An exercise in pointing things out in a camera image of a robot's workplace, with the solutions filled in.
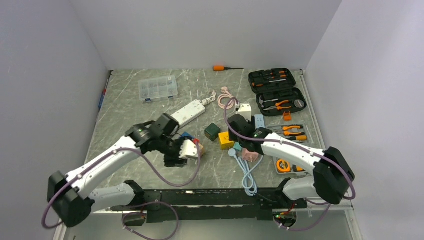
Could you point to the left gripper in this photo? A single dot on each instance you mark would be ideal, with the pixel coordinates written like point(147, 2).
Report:
point(174, 161)

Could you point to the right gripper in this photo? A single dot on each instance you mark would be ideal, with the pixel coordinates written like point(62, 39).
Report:
point(232, 137)

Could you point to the light blue power strip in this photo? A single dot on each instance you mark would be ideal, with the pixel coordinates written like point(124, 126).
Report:
point(259, 121)

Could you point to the teal cube adapter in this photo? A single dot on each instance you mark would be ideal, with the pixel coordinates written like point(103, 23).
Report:
point(237, 147)

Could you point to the yellow cube adapter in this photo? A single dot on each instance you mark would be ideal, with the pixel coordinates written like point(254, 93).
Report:
point(224, 141)

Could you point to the dark blue cube adapter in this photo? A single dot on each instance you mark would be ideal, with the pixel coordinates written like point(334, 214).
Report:
point(186, 135)

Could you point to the pink cube socket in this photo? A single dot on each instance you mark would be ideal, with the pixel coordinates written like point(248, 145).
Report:
point(249, 156)

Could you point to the light blue round plug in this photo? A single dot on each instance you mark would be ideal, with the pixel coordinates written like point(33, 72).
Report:
point(232, 153)

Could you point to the dark green cube adapter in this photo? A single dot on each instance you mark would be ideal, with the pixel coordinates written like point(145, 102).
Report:
point(212, 132)

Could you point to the white long power strip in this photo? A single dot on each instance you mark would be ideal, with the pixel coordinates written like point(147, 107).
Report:
point(189, 113)

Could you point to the white plug with cord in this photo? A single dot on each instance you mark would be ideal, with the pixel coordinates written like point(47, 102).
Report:
point(210, 99)

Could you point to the black tool case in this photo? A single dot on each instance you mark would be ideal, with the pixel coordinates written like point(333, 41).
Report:
point(274, 85)

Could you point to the grey tool case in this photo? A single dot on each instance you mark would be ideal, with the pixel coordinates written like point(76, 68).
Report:
point(288, 148)

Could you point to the orange cube adapter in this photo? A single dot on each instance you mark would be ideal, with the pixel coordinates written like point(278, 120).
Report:
point(201, 149)

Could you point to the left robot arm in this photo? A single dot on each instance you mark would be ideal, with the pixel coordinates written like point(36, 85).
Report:
point(75, 195)

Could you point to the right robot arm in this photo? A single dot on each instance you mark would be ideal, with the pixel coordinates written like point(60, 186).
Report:
point(330, 176)

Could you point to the clear screw organizer box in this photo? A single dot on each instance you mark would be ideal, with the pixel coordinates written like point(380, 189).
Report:
point(158, 89)

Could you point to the orange tape measure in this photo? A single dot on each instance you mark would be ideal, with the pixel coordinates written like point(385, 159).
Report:
point(283, 166)

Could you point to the orange handled pliers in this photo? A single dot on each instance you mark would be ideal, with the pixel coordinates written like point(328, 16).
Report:
point(285, 104)

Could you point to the orange handled screwdriver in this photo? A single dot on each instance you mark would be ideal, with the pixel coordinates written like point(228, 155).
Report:
point(221, 68)

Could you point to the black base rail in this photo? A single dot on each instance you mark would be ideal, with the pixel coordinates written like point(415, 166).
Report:
point(212, 204)

